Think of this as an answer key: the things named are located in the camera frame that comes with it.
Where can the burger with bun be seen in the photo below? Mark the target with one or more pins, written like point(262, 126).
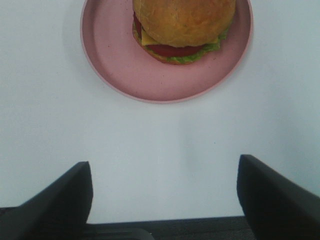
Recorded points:
point(180, 32)

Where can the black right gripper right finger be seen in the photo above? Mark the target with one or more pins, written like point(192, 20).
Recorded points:
point(275, 207)

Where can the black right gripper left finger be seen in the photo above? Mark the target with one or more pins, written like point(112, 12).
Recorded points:
point(59, 212)

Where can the pink round plate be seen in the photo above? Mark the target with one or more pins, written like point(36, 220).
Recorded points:
point(113, 53)

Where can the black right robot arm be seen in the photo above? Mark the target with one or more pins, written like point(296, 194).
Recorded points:
point(215, 228)

